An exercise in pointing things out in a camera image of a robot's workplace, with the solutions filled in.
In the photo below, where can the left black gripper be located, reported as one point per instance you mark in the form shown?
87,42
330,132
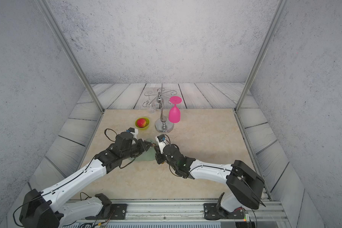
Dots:
141,143

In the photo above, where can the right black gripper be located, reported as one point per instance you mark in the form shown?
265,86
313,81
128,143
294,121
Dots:
159,158

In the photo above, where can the green fabric pouch bag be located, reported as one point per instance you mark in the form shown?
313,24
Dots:
149,155

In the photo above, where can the brown white plush keychain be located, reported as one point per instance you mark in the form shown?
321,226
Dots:
155,146

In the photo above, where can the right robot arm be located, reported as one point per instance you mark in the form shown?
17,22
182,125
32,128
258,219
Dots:
245,185

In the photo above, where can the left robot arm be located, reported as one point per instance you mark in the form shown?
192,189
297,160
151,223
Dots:
49,208

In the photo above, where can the red apple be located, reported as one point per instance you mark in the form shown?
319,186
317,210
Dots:
142,123

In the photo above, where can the silver glass holder stand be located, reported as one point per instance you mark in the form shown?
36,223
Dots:
163,124

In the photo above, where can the green bowl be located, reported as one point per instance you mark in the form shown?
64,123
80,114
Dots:
148,121

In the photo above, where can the pink wine glass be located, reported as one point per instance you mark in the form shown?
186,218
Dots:
174,114

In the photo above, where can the clear hanging glass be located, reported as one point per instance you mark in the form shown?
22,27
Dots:
150,104

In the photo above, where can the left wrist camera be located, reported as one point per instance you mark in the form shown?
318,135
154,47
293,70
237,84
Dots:
133,131

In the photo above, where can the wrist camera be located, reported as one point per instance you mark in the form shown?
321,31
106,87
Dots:
133,131
161,140

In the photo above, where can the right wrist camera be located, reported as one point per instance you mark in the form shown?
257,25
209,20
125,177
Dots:
161,140

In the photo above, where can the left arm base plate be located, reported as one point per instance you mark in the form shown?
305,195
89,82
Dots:
112,212

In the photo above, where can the aluminium mounting rail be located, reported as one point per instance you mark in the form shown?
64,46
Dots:
184,213

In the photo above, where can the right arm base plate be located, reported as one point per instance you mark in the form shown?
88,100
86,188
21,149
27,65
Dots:
213,211

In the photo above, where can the right aluminium frame post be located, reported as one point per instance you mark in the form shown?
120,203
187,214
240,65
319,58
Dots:
262,52

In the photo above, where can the aluminium frame post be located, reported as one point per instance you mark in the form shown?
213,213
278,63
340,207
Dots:
262,52
51,21

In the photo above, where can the left aluminium frame post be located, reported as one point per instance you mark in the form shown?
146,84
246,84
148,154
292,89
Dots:
51,21

